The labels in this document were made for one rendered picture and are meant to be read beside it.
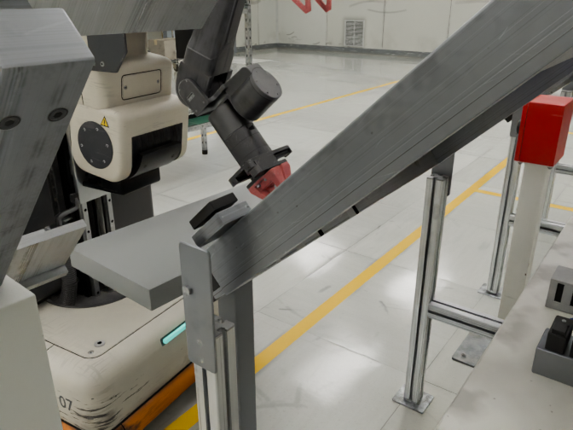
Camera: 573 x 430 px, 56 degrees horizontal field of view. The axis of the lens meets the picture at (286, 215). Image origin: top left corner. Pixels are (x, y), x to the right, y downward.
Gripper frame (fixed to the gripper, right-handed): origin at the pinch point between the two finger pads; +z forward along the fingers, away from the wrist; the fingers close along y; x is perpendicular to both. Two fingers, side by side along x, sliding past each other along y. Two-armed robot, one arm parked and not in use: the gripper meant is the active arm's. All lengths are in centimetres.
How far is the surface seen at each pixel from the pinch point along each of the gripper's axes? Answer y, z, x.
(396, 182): 26.5, 5.3, -2.7
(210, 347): -26.1, 10.3, 0.4
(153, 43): 424, -342, 408
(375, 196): 17.7, 5.6, -2.8
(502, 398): -13.1, 32.4, -21.3
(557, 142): 79, 19, -15
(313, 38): 858, -349, 453
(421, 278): 48, 27, 20
